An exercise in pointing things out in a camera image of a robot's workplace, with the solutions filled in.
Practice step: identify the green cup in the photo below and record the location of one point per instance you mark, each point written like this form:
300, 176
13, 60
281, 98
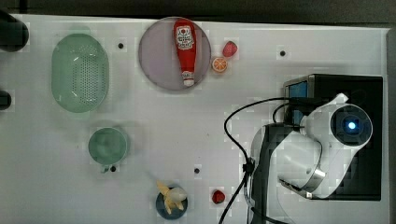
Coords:
108, 146

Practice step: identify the small black cylinder post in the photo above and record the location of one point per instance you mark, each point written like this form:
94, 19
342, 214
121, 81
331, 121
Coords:
5, 100

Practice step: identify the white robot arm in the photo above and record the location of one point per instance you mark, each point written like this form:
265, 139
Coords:
310, 158

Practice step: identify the red plush ketchup bottle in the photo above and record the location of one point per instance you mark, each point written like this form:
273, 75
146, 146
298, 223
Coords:
185, 43

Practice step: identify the red strawberry toy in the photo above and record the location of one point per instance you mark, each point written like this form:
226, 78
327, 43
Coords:
229, 49
218, 197

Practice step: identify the black toaster oven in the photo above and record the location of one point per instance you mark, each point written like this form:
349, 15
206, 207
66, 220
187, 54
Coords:
362, 181

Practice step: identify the grey round plate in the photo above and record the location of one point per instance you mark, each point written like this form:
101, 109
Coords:
158, 55

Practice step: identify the green perforated colander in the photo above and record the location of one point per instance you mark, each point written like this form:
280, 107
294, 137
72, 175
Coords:
79, 73

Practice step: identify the blue oven door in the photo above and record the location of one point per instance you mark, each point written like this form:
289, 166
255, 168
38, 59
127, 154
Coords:
295, 91

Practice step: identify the peeled banana toy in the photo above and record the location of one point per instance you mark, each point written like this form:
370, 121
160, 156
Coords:
172, 198

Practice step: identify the orange slice toy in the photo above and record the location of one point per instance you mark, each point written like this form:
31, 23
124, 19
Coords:
219, 64

